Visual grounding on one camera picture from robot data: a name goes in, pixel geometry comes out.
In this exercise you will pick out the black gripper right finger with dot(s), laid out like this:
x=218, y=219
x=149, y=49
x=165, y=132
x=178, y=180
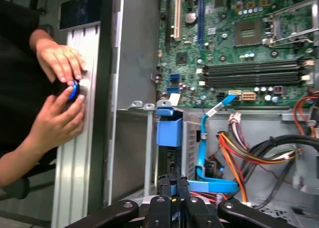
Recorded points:
x=197, y=213

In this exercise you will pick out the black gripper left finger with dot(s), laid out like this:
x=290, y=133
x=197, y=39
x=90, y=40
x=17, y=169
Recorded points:
x=160, y=213

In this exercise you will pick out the hard disk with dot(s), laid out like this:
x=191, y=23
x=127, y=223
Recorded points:
x=169, y=133

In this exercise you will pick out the metal disk bay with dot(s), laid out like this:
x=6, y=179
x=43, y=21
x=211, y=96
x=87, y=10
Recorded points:
x=132, y=150

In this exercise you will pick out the person's right hand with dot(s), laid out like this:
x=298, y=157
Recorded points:
x=62, y=121

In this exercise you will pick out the person's left hand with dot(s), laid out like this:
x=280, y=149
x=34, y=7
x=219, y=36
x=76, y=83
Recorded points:
x=59, y=61

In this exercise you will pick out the metal drive cage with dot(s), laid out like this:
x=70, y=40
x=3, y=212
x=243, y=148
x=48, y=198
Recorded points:
x=300, y=180

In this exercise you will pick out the blue SATA port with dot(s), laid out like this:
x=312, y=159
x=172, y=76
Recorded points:
x=172, y=90
x=174, y=78

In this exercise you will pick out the beige board connector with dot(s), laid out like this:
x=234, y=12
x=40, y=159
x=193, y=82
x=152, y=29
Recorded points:
x=248, y=96

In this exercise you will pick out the black RAM slot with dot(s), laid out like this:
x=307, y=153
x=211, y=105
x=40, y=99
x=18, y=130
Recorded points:
x=249, y=82
x=249, y=76
x=249, y=65
x=249, y=70

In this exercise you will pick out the black PC case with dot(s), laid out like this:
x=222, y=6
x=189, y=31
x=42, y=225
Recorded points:
x=135, y=51

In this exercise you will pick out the green motherboard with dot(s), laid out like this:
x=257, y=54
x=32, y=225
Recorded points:
x=214, y=46

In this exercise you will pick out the black expansion slot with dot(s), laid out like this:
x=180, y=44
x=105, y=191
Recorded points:
x=167, y=26

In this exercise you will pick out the blue expansion slot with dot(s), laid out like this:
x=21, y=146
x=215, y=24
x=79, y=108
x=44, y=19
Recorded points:
x=200, y=19

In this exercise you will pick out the silver coin battery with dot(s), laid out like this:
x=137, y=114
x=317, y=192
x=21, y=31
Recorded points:
x=191, y=18

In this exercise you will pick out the beige expansion slot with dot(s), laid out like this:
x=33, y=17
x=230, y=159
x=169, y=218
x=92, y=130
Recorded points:
x=177, y=16

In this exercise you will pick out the person's trunk black shirt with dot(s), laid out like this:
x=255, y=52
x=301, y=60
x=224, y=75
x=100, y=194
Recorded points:
x=15, y=76

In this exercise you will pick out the dark glossy panel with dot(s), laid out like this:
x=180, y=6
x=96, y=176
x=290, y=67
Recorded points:
x=82, y=11

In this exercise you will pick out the metal socket cover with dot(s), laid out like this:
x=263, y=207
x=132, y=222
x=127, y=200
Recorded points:
x=294, y=7

